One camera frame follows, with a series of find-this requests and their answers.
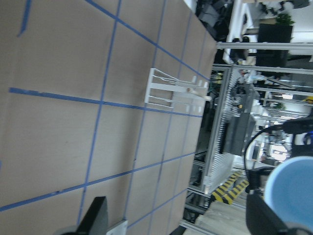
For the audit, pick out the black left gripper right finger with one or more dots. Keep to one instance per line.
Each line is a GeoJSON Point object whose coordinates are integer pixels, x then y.
{"type": "Point", "coordinates": [260, 218]}

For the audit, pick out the light blue plastic cup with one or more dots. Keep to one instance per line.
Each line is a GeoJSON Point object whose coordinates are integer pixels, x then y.
{"type": "Point", "coordinates": [289, 191]}

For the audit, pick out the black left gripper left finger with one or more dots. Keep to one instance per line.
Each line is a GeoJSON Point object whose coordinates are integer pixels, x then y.
{"type": "Point", "coordinates": [95, 221]}

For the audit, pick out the white wire cup rack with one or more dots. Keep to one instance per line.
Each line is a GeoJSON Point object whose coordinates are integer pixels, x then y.
{"type": "Point", "coordinates": [167, 91]}

